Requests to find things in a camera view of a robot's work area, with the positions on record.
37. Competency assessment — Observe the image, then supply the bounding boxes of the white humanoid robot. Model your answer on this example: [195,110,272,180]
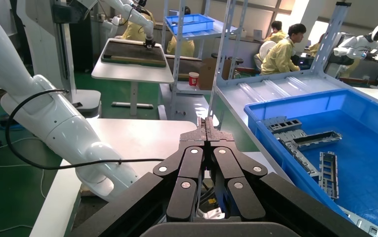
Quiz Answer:
[333,23,378,70]

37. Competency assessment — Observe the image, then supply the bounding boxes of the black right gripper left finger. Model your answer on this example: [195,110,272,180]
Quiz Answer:
[152,117,208,222]

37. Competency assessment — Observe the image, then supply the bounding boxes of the long grey slotted metal bracket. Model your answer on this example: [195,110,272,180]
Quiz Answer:
[274,128,321,178]

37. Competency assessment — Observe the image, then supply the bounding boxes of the round black stool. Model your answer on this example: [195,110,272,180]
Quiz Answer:
[210,52,245,79]

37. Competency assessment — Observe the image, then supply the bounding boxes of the grey metal chassis block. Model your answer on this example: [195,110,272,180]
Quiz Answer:
[262,116,303,134]

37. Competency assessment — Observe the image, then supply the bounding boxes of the white height adjustable desk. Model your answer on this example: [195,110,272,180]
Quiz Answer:
[91,38,175,118]

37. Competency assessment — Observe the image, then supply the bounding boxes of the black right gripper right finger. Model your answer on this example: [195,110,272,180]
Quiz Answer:
[207,117,269,222]

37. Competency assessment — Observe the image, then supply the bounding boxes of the white work table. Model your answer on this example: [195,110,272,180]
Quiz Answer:
[29,118,292,237]

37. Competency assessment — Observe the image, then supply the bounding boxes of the small blue plastic bin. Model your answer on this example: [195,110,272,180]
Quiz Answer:
[165,13,215,36]

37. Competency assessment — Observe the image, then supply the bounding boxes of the tall brown cardboard box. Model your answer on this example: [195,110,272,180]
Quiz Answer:
[197,58,233,91]

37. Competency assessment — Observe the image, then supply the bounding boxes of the person in yellow coat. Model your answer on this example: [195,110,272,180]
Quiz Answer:
[120,6,157,43]
[166,6,196,58]
[259,23,307,76]
[263,20,288,43]

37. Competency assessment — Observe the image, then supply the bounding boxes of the white robot column with base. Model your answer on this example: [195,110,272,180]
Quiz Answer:
[16,0,103,119]

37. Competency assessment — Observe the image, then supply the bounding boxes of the red paper cup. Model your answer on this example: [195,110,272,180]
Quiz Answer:
[188,71,200,87]

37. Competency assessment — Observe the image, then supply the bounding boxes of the large blue plastic bin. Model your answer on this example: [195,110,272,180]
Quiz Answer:
[244,88,378,237]

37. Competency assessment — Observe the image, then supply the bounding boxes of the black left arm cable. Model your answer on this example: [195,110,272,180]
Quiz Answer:
[4,88,166,171]

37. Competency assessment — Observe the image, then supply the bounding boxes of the long flat slotted metal bracket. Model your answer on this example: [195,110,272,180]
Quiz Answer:
[338,205,378,237]

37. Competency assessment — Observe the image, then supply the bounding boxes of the grey metal ladder bracket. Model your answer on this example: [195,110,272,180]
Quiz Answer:
[317,151,340,200]

